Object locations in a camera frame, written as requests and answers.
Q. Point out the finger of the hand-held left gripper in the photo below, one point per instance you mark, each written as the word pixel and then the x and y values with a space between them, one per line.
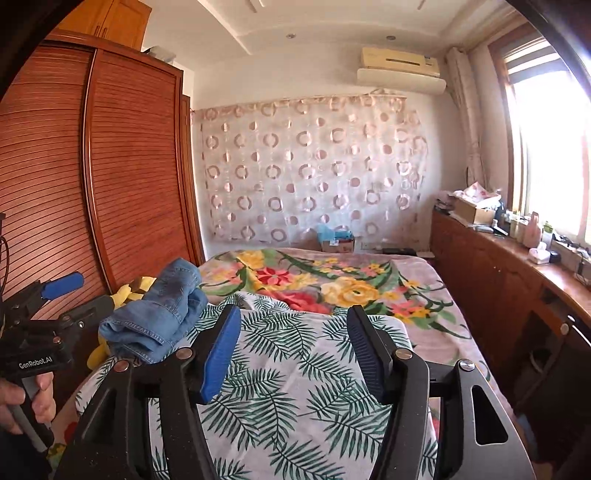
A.
pixel 92 308
pixel 64 282

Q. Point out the white window curtain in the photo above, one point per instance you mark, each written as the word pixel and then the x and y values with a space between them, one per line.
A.
pixel 466 115

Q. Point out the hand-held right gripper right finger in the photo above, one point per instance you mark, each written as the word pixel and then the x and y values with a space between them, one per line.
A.
pixel 369 355

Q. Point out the black flat device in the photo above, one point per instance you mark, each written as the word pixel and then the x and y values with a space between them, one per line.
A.
pixel 399 251

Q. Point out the floral blanket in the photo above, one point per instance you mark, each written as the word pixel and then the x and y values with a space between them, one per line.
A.
pixel 351 286

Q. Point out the long wooden cabinet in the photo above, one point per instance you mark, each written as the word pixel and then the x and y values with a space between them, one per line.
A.
pixel 485 286

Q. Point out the pink plastic bottle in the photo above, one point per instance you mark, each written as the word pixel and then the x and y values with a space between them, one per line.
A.
pixel 533 228

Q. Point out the blue denim pants dark label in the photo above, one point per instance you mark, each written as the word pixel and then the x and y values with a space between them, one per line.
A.
pixel 178 277

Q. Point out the white tissue box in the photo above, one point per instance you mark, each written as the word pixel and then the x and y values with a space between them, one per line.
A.
pixel 539 256

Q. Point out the light denim pants leather patch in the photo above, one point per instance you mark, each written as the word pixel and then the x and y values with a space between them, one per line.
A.
pixel 134 327

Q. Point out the wooden slatted wardrobe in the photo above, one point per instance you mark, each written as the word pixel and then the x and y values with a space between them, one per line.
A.
pixel 129 184

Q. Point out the person's left hand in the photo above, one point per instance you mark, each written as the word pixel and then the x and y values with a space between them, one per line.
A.
pixel 46 397

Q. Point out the beige wall air conditioner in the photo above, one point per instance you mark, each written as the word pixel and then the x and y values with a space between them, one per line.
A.
pixel 399 60

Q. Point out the small cardboard box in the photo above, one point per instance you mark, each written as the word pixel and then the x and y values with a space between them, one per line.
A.
pixel 339 245

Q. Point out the small green bottle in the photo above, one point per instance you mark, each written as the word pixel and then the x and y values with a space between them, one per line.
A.
pixel 547 233

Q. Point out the wooden overhead cabinet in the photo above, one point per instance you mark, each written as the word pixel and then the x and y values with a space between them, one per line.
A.
pixel 115 18

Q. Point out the box with teal cloth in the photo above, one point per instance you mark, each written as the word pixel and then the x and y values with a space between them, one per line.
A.
pixel 334 233

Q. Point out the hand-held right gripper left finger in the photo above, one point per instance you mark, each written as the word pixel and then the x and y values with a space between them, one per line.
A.
pixel 217 360

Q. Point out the yellow plush toy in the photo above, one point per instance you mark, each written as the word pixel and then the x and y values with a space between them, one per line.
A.
pixel 124 291

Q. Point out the wooden framed window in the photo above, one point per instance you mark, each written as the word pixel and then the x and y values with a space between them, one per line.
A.
pixel 549 152

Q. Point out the pink floral bag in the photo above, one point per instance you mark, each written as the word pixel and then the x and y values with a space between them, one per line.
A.
pixel 482 191

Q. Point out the open cardboard box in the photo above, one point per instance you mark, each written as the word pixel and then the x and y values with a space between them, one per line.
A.
pixel 475 212

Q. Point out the circle print sheer curtain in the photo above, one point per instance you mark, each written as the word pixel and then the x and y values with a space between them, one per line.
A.
pixel 314 161

